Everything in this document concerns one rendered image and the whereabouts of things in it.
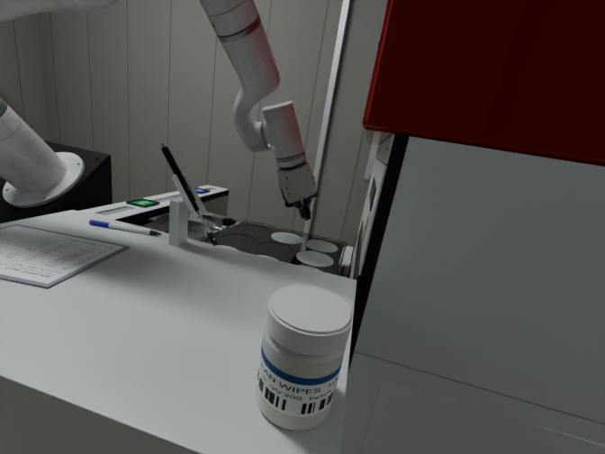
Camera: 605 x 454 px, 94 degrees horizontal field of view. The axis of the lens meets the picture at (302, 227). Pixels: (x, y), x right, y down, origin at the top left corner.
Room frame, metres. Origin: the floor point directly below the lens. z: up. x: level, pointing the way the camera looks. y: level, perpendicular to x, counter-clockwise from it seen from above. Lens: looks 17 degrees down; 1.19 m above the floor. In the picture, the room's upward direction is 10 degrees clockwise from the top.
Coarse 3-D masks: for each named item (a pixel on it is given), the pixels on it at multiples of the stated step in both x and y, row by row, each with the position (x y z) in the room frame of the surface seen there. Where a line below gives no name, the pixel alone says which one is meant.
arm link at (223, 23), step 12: (204, 0) 0.56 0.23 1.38; (216, 0) 0.56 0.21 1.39; (228, 0) 0.56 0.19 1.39; (240, 0) 0.57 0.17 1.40; (252, 0) 0.60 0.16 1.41; (216, 12) 0.57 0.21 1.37; (228, 12) 0.57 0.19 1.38; (240, 12) 0.58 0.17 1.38; (252, 12) 0.60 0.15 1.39; (216, 24) 0.59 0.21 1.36; (228, 24) 0.58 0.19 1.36; (240, 24) 0.59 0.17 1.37
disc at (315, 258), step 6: (300, 252) 0.72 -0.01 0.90; (306, 252) 0.73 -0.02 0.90; (312, 252) 0.74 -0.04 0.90; (318, 252) 0.74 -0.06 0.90; (300, 258) 0.68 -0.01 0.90; (306, 258) 0.69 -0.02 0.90; (312, 258) 0.70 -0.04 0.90; (318, 258) 0.70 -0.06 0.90; (324, 258) 0.71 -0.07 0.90; (330, 258) 0.72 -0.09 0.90; (312, 264) 0.66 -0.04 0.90; (318, 264) 0.66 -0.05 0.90; (324, 264) 0.67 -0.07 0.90; (330, 264) 0.68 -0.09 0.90
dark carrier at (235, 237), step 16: (240, 224) 0.87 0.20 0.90; (256, 224) 0.90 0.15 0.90; (224, 240) 0.72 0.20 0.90; (240, 240) 0.74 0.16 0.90; (256, 240) 0.76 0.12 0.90; (272, 240) 0.78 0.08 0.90; (304, 240) 0.83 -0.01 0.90; (320, 240) 0.85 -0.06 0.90; (272, 256) 0.66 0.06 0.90; (288, 256) 0.68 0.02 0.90; (336, 256) 0.74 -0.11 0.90; (336, 272) 0.63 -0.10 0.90
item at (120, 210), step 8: (176, 192) 0.91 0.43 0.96; (216, 192) 1.01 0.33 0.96; (152, 200) 0.78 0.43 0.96; (160, 200) 0.80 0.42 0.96; (168, 200) 0.80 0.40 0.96; (96, 208) 0.63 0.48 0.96; (104, 208) 0.64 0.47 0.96; (112, 208) 0.65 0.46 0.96; (120, 208) 0.67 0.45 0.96; (128, 208) 0.68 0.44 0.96; (136, 208) 0.68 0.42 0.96; (144, 208) 0.69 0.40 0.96; (152, 208) 0.70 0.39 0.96; (104, 216) 0.59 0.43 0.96; (112, 216) 0.59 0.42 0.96; (120, 216) 0.60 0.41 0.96
